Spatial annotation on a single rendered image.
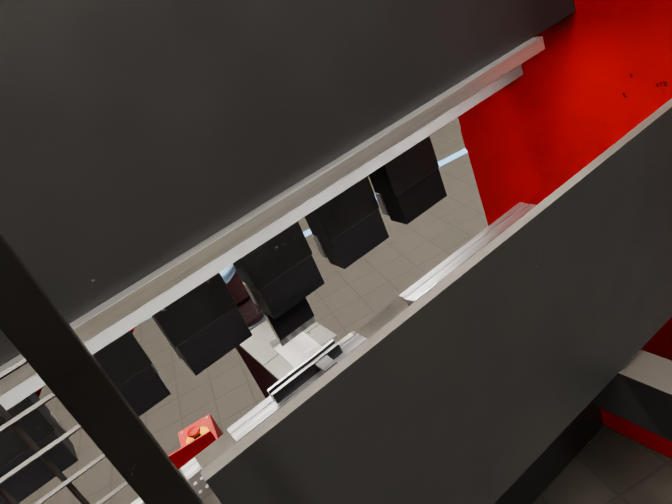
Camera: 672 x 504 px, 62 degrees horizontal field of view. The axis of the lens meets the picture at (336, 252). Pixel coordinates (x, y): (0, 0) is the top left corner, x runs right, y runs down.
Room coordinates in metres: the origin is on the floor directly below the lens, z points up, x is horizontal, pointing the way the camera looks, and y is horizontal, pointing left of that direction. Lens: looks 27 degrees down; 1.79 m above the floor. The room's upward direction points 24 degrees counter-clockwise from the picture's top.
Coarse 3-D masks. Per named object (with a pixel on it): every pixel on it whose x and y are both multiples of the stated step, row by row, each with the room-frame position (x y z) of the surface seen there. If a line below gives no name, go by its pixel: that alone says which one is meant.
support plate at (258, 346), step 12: (264, 324) 1.35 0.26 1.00; (312, 324) 1.25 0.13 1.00; (252, 336) 1.31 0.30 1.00; (264, 336) 1.29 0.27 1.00; (312, 336) 1.20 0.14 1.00; (324, 336) 1.17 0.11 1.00; (336, 336) 1.16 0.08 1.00; (252, 348) 1.26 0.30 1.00; (264, 348) 1.23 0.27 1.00; (264, 360) 1.18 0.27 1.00; (276, 360) 1.16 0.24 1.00; (276, 372) 1.11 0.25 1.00; (288, 372) 1.10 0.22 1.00
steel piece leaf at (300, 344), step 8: (296, 336) 1.22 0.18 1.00; (304, 336) 1.21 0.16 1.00; (272, 344) 1.22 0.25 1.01; (280, 344) 1.22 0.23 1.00; (288, 344) 1.20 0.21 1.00; (296, 344) 1.19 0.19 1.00; (304, 344) 1.17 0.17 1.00; (312, 344) 1.16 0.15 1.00; (280, 352) 1.18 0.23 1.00; (288, 352) 1.17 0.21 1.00; (296, 352) 1.16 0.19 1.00; (304, 352) 1.14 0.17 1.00; (288, 360) 1.14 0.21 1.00
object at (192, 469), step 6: (192, 462) 0.93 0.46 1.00; (186, 468) 0.92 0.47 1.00; (192, 468) 0.91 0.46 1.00; (198, 468) 0.91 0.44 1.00; (186, 474) 0.90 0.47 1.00; (192, 474) 0.90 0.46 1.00; (198, 474) 0.89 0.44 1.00; (192, 480) 0.88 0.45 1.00; (198, 480) 0.87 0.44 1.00; (204, 480) 0.87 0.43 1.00; (192, 486) 0.87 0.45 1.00; (198, 486) 0.86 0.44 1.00; (204, 486) 0.85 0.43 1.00; (198, 492) 0.84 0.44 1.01; (204, 492) 0.84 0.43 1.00; (210, 492) 0.83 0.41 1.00; (204, 498) 0.82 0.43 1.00; (210, 498) 0.78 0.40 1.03; (216, 498) 0.78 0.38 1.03
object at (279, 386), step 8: (328, 344) 1.14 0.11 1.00; (336, 344) 1.12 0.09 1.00; (320, 352) 1.12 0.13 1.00; (328, 352) 1.11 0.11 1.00; (336, 352) 1.12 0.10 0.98; (312, 360) 1.11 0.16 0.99; (304, 368) 1.08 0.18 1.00; (312, 368) 1.09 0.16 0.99; (288, 376) 1.08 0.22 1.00; (296, 376) 1.07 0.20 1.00; (304, 376) 1.08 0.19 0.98; (312, 376) 1.08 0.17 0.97; (280, 384) 1.07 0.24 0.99; (288, 384) 1.06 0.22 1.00; (296, 384) 1.07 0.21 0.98; (272, 392) 1.05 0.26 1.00; (280, 392) 1.05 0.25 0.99; (288, 392) 1.06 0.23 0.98; (280, 400) 1.04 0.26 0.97
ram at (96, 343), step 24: (480, 96) 1.35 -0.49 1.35; (408, 144) 1.25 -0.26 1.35; (360, 168) 1.19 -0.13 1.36; (336, 192) 1.16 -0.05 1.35; (288, 216) 1.10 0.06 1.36; (264, 240) 1.08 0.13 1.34; (216, 264) 1.03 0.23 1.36; (192, 288) 1.00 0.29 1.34; (144, 312) 0.96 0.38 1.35; (96, 336) 0.93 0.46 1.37; (24, 384) 0.87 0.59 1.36
